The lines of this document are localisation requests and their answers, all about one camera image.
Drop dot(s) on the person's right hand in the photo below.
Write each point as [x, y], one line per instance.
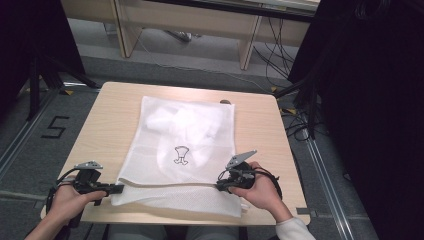
[263, 193]

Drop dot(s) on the yellow tape mark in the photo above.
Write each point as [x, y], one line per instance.
[273, 89]
[290, 110]
[68, 92]

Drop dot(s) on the black curtain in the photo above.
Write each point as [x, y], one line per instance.
[373, 116]
[30, 40]

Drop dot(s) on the metal floor rail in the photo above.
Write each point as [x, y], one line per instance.
[328, 186]
[23, 136]

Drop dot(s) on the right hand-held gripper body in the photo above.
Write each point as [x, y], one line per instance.
[241, 176]

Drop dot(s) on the person's left hand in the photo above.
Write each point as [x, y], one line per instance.
[68, 205]

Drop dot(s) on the black tripod stand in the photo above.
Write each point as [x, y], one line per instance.
[35, 86]
[311, 100]

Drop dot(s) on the white garment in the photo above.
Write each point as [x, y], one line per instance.
[186, 126]

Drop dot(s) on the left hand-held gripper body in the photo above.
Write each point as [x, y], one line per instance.
[87, 180]

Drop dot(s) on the beige wooden desk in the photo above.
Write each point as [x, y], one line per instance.
[186, 18]

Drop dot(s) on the white mesh laundry bag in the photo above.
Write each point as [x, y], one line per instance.
[180, 200]

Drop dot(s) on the grey power strip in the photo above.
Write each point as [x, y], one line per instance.
[181, 35]

